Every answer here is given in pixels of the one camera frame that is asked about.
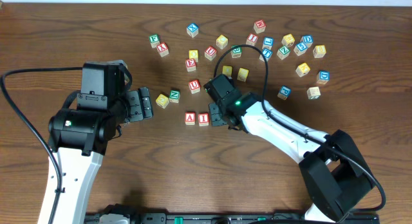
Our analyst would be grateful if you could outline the red i block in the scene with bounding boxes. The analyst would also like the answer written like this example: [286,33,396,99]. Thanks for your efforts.
[246,33,259,46]
[198,113,209,126]

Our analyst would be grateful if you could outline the red A block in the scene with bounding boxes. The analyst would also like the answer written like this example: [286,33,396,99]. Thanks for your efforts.
[185,112,196,126]

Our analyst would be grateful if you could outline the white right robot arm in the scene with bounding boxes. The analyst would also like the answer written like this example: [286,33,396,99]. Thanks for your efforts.
[207,89,384,223]

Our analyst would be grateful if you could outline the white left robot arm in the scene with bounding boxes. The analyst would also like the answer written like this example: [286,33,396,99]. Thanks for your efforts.
[38,87,153,223]

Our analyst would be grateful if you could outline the yellow 2 block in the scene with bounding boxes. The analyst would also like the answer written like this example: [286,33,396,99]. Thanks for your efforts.
[156,94,170,109]

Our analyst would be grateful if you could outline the green N block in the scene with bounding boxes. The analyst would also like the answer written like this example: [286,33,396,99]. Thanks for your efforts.
[169,90,180,103]

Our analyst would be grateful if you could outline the red U block lower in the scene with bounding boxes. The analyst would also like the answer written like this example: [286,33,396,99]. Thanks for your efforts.
[188,79,201,94]

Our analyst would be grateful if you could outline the red u block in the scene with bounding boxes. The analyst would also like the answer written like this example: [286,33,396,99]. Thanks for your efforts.
[188,79,201,94]
[205,46,217,61]

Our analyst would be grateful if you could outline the red X block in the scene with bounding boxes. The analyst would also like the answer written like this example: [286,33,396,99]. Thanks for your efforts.
[156,42,169,57]

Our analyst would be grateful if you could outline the yellow block left middle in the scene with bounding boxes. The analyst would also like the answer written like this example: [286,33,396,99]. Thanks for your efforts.
[222,66,232,78]

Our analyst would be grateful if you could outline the yellow block right middle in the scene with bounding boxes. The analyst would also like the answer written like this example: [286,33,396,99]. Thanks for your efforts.
[237,68,249,82]

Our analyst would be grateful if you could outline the red E block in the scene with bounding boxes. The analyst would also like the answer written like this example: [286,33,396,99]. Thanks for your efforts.
[185,59,196,72]

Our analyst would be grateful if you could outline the green F block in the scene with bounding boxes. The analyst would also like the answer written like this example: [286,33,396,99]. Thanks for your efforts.
[149,34,160,48]

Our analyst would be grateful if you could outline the yellow O block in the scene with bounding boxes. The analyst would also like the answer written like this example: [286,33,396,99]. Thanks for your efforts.
[189,50,199,62]

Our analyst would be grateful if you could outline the red U block upper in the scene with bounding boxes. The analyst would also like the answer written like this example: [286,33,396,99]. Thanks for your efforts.
[205,46,217,61]

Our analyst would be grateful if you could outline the green B block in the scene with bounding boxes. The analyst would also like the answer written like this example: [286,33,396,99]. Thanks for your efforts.
[231,45,242,58]

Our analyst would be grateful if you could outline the blue P block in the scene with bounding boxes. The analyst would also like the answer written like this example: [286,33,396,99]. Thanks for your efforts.
[277,86,292,100]

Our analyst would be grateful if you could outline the yellow C block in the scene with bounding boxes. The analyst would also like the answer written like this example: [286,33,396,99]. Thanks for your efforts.
[216,35,229,50]

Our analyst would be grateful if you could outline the blue X block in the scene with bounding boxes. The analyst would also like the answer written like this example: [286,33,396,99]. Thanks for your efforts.
[187,23,199,38]

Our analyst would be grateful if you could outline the blue T block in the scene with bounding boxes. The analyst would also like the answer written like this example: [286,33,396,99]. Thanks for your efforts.
[259,48,273,62]

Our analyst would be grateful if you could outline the blue L block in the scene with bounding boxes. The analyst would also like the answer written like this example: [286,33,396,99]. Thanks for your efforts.
[262,37,274,50]

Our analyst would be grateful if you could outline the green Z block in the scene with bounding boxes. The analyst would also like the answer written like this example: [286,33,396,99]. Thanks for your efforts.
[277,46,290,60]

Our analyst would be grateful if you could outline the plain 7 block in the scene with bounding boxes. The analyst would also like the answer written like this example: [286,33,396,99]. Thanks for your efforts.
[306,86,321,100]

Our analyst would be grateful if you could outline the yellow A block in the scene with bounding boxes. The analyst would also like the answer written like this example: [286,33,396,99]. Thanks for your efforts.
[295,62,310,77]

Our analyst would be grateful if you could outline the red H block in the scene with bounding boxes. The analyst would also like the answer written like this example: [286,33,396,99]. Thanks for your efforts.
[254,19,267,33]

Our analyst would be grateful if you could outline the yellow block top right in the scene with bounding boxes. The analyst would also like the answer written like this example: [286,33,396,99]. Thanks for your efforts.
[281,33,295,48]

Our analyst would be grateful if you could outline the blue 5 block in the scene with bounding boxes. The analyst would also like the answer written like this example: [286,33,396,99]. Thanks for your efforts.
[294,42,308,56]

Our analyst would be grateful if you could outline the blue D block lower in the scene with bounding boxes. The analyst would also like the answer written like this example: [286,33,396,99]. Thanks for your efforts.
[316,70,330,84]

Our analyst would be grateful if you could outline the blue d block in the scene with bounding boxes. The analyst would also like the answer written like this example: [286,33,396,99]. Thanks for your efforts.
[316,70,330,84]
[300,35,314,48]

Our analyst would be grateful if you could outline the blue D block upper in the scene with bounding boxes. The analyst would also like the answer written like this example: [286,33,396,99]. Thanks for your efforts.
[300,35,314,48]

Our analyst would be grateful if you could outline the yellow 8 block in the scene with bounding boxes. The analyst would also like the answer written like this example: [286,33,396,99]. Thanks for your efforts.
[313,45,326,59]

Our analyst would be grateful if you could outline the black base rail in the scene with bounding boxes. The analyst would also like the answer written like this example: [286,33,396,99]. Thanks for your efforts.
[84,203,380,224]

